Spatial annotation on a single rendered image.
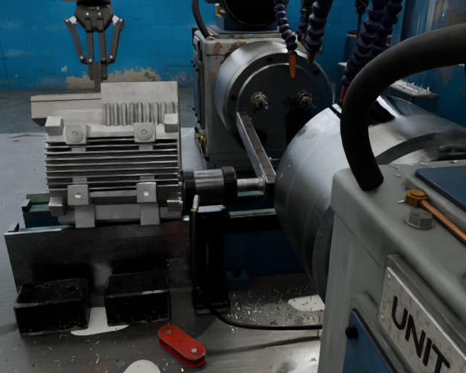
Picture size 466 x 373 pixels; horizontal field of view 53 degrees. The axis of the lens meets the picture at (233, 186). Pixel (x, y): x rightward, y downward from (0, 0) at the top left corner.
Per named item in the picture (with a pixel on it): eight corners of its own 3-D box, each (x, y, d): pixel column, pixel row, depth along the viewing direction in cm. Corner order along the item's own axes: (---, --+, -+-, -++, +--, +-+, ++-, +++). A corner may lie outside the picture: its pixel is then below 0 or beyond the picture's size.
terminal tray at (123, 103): (180, 132, 84) (179, 93, 84) (178, 126, 74) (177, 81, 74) (113, 135, 83) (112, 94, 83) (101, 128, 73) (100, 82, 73)
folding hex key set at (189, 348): (210, 359, 67) (209, 349, 66) (193, 372, 64) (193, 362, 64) (170, 331, 72) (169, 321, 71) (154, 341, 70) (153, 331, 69)
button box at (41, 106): (119, 123, 104) (117, 100, 105) (116, 115, 97) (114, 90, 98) (39, 126, 102) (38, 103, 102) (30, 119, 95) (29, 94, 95)
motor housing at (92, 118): (184, 214, 89) (180, 115, 88) (181, 224, 70) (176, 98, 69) (77, 219, 87) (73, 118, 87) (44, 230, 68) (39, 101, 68)
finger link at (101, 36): (98, 19, 104) (103, 19, 104) (102, 67, 103) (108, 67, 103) (95, 11, 100) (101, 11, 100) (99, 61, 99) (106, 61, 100)
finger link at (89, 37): (91, 11, 100) (83, 11, 100) (92, 61, 99) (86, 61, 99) (93, 19, 104) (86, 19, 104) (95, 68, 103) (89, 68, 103)
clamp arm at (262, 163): (282, 197, 70) (248, 125, 91) (284, 181, 68) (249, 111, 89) (259, 200, 69) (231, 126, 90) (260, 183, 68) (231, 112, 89)
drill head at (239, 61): (289, 120, 139) (294, 32, 129) (335, 163, 106) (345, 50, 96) (206, 124, 135) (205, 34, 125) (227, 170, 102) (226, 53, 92)
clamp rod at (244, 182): (264, 186, 72) (265, 175, 71) (268, 192, 70) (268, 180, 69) (213, 190, 71) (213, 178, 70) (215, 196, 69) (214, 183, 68)
